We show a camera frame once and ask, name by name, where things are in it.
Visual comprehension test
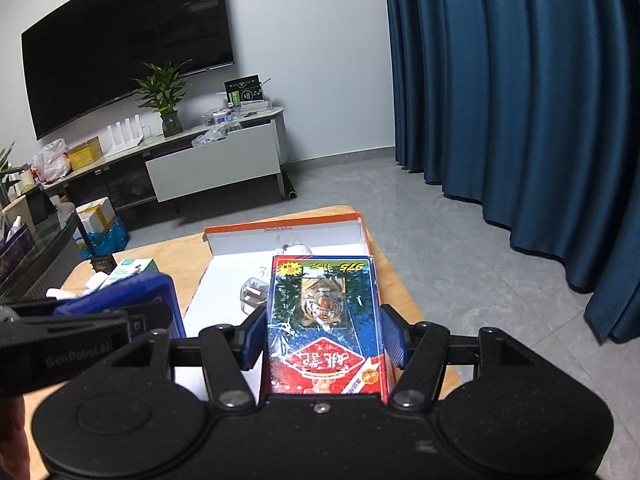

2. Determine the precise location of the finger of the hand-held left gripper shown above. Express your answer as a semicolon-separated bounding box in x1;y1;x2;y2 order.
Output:
0;298;187;345
52;272;179;315

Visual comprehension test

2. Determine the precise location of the blue curtain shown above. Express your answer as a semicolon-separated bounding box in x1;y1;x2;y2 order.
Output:
381;0;640;346

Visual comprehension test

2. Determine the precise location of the white and yellow carton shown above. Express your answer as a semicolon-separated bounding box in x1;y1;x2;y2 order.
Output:
75;196;117;235

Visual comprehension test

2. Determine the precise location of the green plant with thin leaves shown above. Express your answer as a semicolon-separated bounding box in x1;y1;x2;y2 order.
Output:
0;142;27;192

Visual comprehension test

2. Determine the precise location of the pile of clear plastic packets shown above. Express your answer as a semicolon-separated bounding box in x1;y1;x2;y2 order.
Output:
192;109;244;147

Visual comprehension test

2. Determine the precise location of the black flat television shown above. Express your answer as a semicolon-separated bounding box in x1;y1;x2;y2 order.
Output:
21;0;236;141

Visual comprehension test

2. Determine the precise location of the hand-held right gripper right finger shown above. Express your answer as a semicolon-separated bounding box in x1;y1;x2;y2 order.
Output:
381;304;538;409

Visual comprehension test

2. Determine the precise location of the yellow cardboard box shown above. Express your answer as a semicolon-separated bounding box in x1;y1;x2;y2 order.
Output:
67;137;104;171

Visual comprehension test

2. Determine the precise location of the black and green box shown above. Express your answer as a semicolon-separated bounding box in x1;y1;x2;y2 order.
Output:
223;75;265;109

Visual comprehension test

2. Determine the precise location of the white router with antennas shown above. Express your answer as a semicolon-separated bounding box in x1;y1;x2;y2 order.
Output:
102;115;154;147

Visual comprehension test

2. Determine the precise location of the white teal bandage box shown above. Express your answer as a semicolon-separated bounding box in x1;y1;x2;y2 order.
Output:
106;258;157;288

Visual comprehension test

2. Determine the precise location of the white tv cabinet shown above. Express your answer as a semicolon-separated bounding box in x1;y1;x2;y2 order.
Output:
42;105;299;213

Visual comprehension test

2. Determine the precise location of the purple tissue box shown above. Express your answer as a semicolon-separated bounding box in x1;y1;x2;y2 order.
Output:
0;237;37;282

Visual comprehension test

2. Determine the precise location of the red and white plastic bag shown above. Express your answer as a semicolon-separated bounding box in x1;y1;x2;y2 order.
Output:
31;139;71;184

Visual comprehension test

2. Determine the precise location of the beige box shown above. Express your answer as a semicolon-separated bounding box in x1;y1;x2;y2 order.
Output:
2;195;37;241

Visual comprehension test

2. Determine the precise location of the black glass side table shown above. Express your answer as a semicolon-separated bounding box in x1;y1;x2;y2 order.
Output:
0;204;85;302

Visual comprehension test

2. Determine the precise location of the blue plastic bag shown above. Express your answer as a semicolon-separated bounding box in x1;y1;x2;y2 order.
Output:
75;215;131;262

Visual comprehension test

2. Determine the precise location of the tiger print playing card box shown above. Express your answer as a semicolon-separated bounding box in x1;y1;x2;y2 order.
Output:
265;254;392;403

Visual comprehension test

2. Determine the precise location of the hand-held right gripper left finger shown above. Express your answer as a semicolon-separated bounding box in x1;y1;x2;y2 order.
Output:
107;305;267;409

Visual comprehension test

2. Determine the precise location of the orange and white cardboard box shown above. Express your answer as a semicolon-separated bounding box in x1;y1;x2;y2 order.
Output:
172;212;377;401

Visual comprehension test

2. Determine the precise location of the dark glass vase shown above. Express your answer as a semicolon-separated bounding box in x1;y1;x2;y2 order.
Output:
160;110;182;139

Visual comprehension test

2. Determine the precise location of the green leafy plant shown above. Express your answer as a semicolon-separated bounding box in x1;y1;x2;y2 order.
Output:
131;59;194;117

